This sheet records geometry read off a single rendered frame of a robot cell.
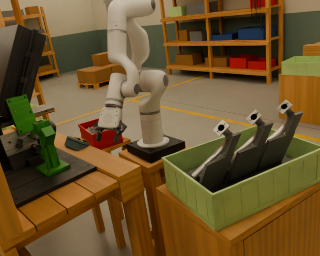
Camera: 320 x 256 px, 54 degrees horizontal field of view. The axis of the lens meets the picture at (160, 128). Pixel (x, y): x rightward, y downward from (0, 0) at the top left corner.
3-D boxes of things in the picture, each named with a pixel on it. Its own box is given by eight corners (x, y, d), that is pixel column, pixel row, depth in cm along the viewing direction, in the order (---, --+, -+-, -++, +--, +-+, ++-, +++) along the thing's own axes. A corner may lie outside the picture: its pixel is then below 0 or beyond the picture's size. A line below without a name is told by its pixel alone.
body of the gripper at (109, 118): (100, 102, 145) (95, 126, 142) (119, 103, 141) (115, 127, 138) (107, 107, 151) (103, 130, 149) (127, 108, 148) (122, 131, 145)
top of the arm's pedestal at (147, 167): (160, 140, 210) (159, 135, 208) (193, 153, 185) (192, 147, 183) (119, 158, 193) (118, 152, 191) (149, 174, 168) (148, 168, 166)
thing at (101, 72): (113, 76, 912) (107, 51, 887) (131, 78, 860) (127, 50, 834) (78, 87, 832) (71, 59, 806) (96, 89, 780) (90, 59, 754)
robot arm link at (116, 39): (142, 31, 145) (142, 97, 147) (115, 35, 153) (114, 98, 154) (132, 26, 137) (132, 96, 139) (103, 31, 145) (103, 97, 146)
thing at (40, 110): (44, 108, 214) (43, 104, 213) (55, 111, 202) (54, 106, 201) (-16, 127, 190) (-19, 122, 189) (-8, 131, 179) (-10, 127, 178)
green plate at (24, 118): (34, 129, 189) (22, 95, 186) (39, 128, 183) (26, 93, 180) (15, 136, 182) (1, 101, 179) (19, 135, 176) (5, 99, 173)
